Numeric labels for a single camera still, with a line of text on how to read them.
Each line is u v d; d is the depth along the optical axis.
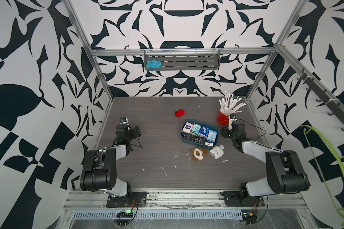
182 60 0.92
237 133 0.72
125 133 0.76
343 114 0.54
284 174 0.44
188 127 0.96
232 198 0.74
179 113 1.08
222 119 0.99
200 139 0.89
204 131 0.94
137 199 0.74
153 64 0.91
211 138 0.91
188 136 0.92
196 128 0.95
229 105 0.96
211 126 0.96
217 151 0.87
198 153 0.87
